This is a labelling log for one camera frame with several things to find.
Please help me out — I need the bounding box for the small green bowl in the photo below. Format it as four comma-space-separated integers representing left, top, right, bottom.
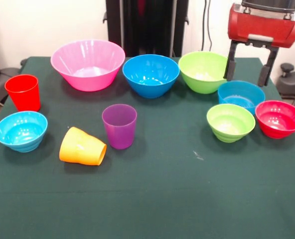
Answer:
206, 104, 256, 143

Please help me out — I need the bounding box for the large blue bowl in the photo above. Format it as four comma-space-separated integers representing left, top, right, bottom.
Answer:
122, 54, 180, 99

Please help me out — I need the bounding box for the translucent blue bowl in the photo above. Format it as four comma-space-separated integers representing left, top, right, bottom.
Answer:
217, 80, 266, 116

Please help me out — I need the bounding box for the black knobbed stand base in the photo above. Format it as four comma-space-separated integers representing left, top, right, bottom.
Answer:
277, 62, 295, 98

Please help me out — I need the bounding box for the orange cup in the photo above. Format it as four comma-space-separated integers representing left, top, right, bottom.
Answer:
59, 126, 107, 166

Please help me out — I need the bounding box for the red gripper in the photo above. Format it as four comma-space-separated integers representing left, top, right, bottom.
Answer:
223, 2, 295, 87

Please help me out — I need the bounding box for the purple cup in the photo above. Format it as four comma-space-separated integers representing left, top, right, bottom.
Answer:
102, 104, 138, 150

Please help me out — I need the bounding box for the black hanging cable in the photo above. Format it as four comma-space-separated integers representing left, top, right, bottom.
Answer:
201, 0, 213, 52

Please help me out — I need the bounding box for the small cyan bowl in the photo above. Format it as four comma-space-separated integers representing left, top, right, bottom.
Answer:
0, 111, 49, 153

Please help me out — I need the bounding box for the black equipment stand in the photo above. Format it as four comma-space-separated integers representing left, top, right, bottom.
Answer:
0, 34, 28, 107

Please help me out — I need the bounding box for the large green bowl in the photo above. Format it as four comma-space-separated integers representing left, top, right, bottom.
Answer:
178, 51, 232, 95

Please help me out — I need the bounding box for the small red bowl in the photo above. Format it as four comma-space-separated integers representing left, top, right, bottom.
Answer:
255, 100, 295, 139

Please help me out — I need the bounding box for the dark green table cloth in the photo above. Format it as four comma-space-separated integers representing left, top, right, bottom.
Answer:
0, 56, 295, 239

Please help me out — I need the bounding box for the red cup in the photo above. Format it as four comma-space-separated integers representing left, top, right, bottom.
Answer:
4, 74, 41, 113

